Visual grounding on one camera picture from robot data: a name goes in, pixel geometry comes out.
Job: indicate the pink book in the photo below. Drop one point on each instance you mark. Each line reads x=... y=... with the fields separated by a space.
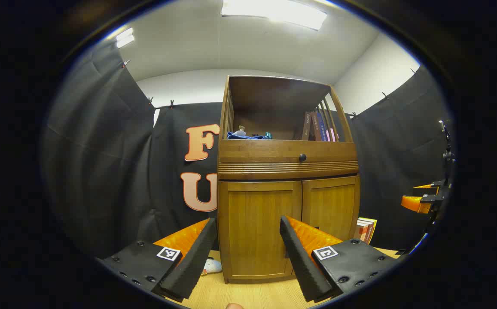
x=332 y=134

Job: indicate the white plush toy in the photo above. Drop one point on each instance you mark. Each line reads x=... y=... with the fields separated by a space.
x=211 y=266

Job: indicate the reddish brown book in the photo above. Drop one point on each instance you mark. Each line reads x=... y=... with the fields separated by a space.
x=315 y=126

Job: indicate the stack of colourful books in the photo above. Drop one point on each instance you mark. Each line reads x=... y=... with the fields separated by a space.
x=366 y=229

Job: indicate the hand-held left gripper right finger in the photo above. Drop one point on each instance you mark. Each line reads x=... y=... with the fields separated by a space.
x=300 y=262

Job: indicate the blue book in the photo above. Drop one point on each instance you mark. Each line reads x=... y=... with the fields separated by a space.
x=322 y=128

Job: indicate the small ceiling light panel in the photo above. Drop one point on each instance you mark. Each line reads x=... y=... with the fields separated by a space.
x=124 y=37

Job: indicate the black backdrop cloth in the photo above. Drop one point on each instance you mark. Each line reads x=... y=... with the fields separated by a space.
x=102 y=150

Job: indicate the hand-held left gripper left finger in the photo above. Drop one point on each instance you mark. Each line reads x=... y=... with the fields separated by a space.
x=196 y=262

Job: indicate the wooden cabinet door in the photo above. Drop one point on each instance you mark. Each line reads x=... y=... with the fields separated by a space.
x=252 y=223
x=332 y=206

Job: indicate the small clear bottle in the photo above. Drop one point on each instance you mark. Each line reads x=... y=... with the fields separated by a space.
x=240 y=131

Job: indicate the blue cloth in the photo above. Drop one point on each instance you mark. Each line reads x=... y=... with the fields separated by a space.
x=244 y=137

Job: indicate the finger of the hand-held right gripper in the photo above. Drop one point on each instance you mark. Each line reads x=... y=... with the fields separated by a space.
x=429 y=188
x=416 y=204

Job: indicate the wooden double-door shoe cabinet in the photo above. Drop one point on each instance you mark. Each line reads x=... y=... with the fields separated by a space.
x=269 y=148

